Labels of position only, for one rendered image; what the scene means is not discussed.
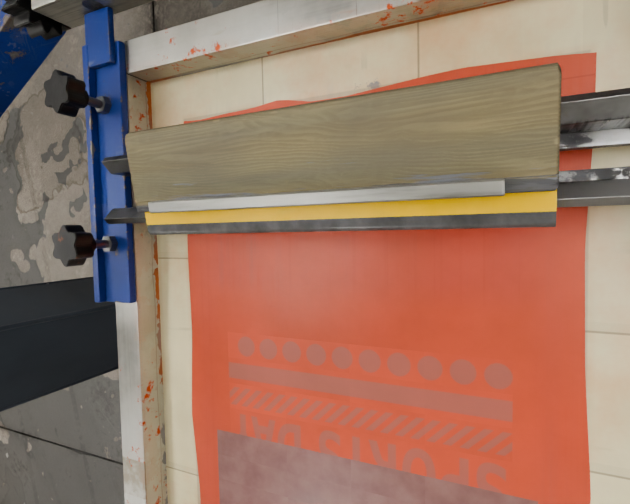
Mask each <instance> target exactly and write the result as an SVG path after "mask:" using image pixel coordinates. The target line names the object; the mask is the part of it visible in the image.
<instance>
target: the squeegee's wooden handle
mask: <svg viewBox="0 0 630 504"><path fill-rule="evenodd" d="M561 81H562V72H561V67H560V66H559V64H558V62H557V63H551V64H545V65H538V66H532V67H526V68H520V69H514V70H508V71H502V72H496V73H490V74H484V75H477V76H471V77H465V78H459V79H453V80H447V81H441V82H435V83H429V84H423V85H417V86H410V87H404V88H398V89H392V90H386V91H380V92H374V93H368V94H362V95H356V96H349V97H343V98H337V99H331V100H325V101H319V102H313V103H307V104H301V105H295V106H288V107H282V108H276V109H270V110H264V111H258V112H252V113H246V114H240V115H234V116H227V117H221V118H215V119H209V120H203V121H197V122H191V123H185V124H179V125H173V126H167V127H160V128H154V129H148V130H142V131H136V132H130V133H128V134H126V136H125V146H126V152H127V158H128V163H129V169H130V174H131V180H132V186H133V191H134V197H135V203H136V208H137V211H138V212H149V206H148V202H153V201H159V200H175V199H190V198H205V197H220V196H235V195H251V194H266V193H281V192H296V191H311V190H327V189H342V188H357V187H372V186H387V185H403V184H418V183H433V182H448V181H464V180H479V179H494V178H505V193H523V192H542V191H555V190H556V189H557V188H558V187H559V156H560V119H561Z"/></svg>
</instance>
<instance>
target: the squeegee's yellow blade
mask: <svg viewBox="0 0 630 504"><path fill-rule="evenodd" d="M550 211H557V189H556V190H555V191H542V192H523V193H505V196H493V197H472V198H452V199H432V200H411V201H391V202H370V203H350V204H330V205H309V206H289V207H269V208H248V209H228V210H207V211H187V212H167V213H150V212H145V217H146V222H147V225H160V224H190V223H220V222H250V221H280V220H310V219H340V218H370V217H400V216H430V215H460V214H490V213H520V212H550Z"/></svg>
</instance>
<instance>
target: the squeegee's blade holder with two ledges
mask: <svg viewBox="0 0 630 504"><path fill-rule="evenodd" d="M493 196H505V178H494V179H479V180H464V181H448V182H433V183H418V184H403V185H387V186H372V187H357V188H342V189H327V190H311V191H296V192H281V193H266V194H251V195H235V196H220V197H205V198H190V199H175V200H159V201H153V202H148V206H149V212H150V213H167V212H187V211H207V210H228V209H248V208H269V207H289V206H309V205H330V204H350V203H370V202H391V201H411V200H432V199H452V198H472V197H493Z"/></svg>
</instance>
